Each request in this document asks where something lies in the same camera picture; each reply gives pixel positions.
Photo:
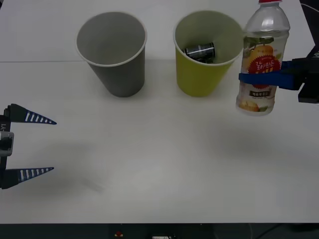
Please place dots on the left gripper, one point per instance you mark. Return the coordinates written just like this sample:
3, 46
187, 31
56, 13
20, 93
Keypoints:
5, 123

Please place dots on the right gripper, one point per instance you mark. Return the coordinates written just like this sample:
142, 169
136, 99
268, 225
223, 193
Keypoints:
311, 82

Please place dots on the clear bottle with red cap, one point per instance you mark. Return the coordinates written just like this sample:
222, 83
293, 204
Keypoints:
261, 37

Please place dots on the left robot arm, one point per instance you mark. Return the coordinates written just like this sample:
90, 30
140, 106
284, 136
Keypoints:
6, 144

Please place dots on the black drink can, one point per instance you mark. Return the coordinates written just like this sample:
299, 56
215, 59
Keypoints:
199, 49

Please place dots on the yellow-green plastic waste bin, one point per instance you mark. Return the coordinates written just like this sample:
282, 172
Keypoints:
197, 79

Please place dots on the grey plastic waste bin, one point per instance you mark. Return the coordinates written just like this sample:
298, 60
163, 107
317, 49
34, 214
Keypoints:
124, 79

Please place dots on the red button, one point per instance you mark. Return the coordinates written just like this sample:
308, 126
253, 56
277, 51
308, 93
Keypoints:
118, 234

